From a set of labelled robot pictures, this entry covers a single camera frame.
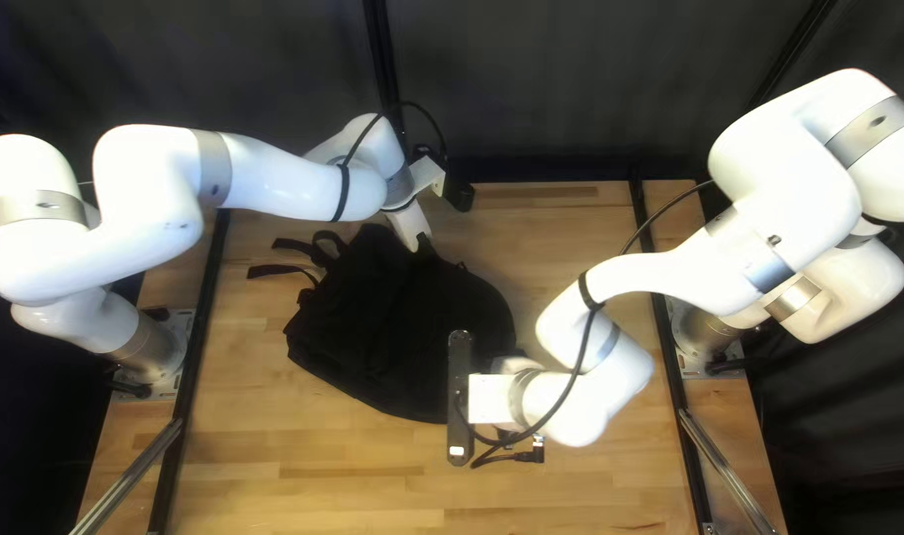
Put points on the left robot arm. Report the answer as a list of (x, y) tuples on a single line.
[(147, 186)]

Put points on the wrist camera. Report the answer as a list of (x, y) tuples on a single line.
[(461, 197), (459, 386)]

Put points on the black backpack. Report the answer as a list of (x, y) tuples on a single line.
[(392, 327)]

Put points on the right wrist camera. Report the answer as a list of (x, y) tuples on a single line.
[(459, 386)]

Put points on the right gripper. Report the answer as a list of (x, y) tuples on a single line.
[(493, 397)]

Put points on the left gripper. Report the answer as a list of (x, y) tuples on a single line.
[(414, 227)]

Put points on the silver mounting plate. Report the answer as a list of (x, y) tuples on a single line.
[(171, 338), (689, 357)]

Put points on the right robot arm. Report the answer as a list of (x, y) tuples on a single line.
[(779, 186)]

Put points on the black frame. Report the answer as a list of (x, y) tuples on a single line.
[(380, 44)]

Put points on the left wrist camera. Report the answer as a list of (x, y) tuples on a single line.
[(461, 197)]

